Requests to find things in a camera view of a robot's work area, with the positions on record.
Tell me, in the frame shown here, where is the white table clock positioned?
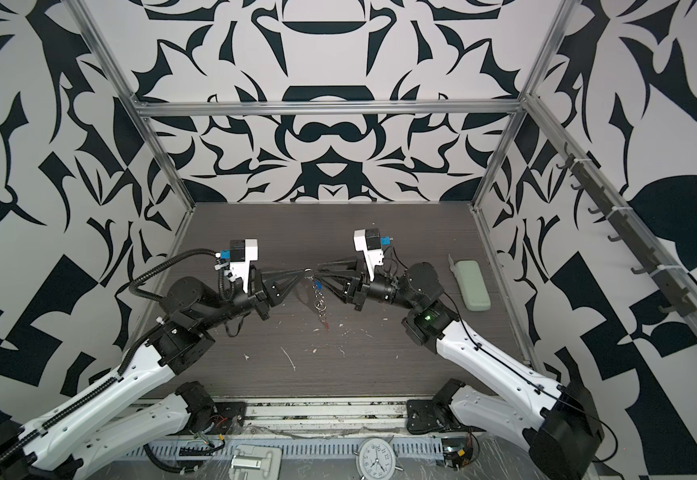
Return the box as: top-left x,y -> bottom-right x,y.
355,438 -> 402,480

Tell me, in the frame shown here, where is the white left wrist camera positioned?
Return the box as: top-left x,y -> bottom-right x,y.
216,238 -> 258,292

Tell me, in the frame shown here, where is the mint green glasses case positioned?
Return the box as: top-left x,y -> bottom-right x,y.
448,256 -> 492,312

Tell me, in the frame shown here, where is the white plastic hinge block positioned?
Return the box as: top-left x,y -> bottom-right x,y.
228,445 -> 282,480

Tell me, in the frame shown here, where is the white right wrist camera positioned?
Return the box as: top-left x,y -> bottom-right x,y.
353,228 -> 392,282

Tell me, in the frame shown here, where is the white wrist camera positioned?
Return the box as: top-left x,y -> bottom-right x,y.
353,228 -> 392,282
216,238 -> 258,292

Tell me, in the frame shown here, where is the perforated metal crescent plate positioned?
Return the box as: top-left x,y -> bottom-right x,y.
304,271 -> 330,331

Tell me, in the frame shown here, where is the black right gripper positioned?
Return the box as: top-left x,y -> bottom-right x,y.
323,259 -> 425,317

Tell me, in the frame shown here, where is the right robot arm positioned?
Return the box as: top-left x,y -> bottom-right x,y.
314,260 -> 605,479

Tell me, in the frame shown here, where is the small green circuit board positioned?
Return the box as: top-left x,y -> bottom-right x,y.
442,433 -> 481,471

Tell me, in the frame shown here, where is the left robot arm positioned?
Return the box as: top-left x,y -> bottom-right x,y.
0,239 -> 306,479

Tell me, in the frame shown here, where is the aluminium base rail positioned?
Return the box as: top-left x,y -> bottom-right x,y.
131,394 -> 506,436

